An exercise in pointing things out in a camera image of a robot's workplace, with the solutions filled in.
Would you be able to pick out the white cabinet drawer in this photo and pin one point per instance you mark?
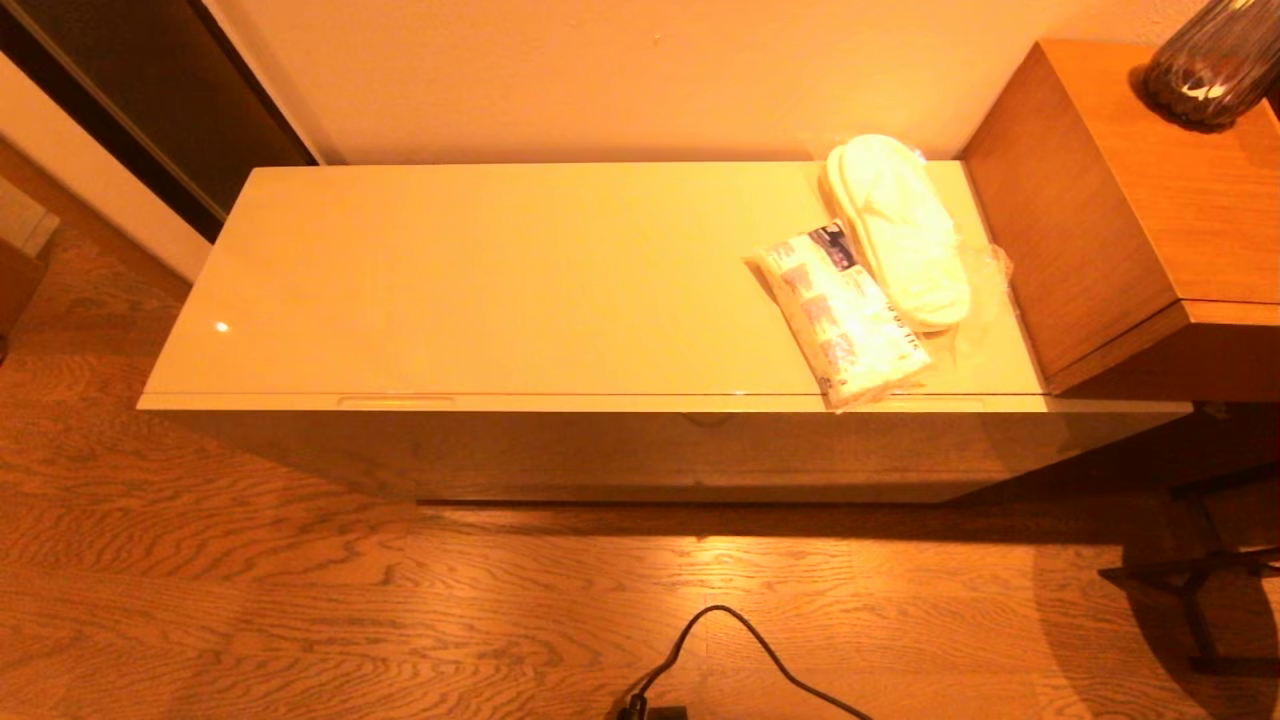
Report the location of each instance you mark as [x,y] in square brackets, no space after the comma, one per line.
[650,455]

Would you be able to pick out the printed white tissue packet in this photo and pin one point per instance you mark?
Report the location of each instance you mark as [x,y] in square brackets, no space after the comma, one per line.
[840,320]

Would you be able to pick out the white slippers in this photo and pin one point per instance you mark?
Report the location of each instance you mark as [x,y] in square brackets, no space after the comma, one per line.
[900,230]

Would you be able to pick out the glossy white low cabinet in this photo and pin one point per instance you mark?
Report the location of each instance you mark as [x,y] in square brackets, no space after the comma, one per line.
[500,280]

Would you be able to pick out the brown wooden side cabinet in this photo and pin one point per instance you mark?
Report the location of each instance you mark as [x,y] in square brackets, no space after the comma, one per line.
[1080,230]

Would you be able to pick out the black metal stand legs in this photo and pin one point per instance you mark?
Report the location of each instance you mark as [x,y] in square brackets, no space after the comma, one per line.
[1150,575]

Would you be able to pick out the dark door panel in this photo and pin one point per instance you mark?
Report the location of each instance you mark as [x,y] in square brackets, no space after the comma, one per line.
[150,80]

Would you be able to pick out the brown wooden furniture piece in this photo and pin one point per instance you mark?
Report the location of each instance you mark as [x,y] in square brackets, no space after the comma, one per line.
[15,290]

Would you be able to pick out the dark ribbed glass vase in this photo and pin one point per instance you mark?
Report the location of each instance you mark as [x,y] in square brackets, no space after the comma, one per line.
[1215,65]

